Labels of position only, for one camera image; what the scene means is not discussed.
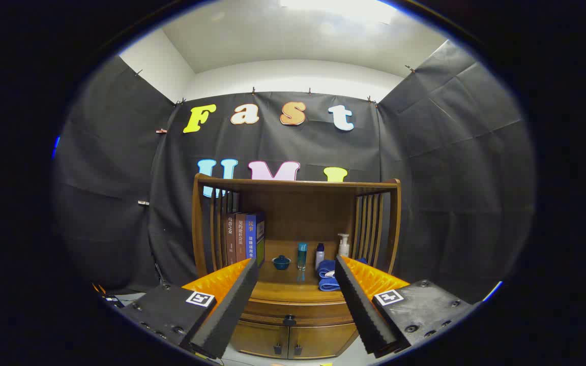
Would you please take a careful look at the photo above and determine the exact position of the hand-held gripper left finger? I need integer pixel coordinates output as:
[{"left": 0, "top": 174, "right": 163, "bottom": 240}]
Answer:
[{"left": 120, "top": 258, "right": 260, "bottom": 360}]

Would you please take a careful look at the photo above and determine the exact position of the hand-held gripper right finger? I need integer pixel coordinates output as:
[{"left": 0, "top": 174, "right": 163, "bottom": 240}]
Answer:
[{"left": 335, "top": 255, "right": 477, "bottom": 359}]

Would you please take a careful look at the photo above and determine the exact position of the wooden drawer with black knob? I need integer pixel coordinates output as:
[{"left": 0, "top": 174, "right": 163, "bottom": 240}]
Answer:
[{"left": 241, "top": 296, "right": 359, "bottom": 327}]

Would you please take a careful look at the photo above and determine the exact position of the wooden cabinet door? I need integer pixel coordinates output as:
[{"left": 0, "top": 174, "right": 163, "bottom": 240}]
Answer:
[
  {"left": 230, "top": 320, "right": 289, "bottom": 359},
  {"left": 289, "top": 322, "right": 358, "bottom": 359}
]

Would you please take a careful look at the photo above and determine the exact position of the wooden countertop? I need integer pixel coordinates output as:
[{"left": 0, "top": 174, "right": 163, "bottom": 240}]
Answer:
[{"left": 253, "top": 240, "right": 356, "bottom": 303}]

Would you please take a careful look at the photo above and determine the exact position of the wooden cabinet with slatted sides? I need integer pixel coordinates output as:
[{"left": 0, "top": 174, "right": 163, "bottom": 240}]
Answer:
[{"left": 192, "top": 173, "right": 401, "bottom": 360}]

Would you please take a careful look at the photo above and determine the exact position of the folded blue towel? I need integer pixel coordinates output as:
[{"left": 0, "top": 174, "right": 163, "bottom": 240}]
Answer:
[{"left": 317, "top": 258, "right": 368, "bottom": 292}]

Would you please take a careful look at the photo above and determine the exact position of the dark brown book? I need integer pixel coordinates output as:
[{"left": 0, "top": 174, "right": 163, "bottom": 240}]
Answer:
[{"left": 222, "top": 213, "right": 237, "bottom": 266}]

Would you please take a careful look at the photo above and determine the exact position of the reddish brown book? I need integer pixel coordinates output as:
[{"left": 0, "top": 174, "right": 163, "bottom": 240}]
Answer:
[{"left": 235, "top": 212, "right": 248, "bottom": 264}]

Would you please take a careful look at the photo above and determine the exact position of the blue book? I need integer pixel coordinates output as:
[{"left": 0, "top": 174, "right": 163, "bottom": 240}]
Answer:
[{"left": 245, "top": 211, "right": 266, "bottom": 268}]

